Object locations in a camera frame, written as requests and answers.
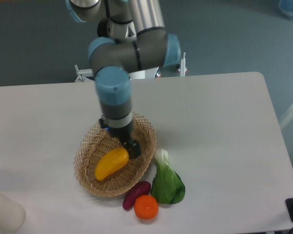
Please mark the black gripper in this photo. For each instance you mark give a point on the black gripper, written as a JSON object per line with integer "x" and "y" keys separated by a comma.
{"x": 122, "y": 130}

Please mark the yellow mango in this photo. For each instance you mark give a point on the yellow mango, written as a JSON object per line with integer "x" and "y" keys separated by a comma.
{"x": 111, "y": 162}

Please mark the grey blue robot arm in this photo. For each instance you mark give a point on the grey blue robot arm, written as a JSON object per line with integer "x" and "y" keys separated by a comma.
{"x": 112, "y": 62}

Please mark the purple sweet potato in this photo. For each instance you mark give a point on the purple sweet potato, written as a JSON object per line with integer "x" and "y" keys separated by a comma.
{"x": 141, "y": 188}

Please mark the green bok choy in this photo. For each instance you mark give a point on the green bok choy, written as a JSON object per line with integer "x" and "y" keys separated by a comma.
{"x": 167, "y": 187}

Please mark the orange tangerine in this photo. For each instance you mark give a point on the orange tangerine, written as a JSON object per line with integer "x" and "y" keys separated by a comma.
{"x": 146, "y": 207}

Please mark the cream cylindrical container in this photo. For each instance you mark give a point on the cream cylindrical container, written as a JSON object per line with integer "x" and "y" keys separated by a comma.
{"x": 12, "y": 214}

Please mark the blue plastic bag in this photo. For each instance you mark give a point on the blue plastic bag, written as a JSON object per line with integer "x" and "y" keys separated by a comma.
{"x": 286, "y": 7}

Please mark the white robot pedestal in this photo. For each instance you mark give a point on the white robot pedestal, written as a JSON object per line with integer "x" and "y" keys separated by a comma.
{"x": 149, "y": 73}

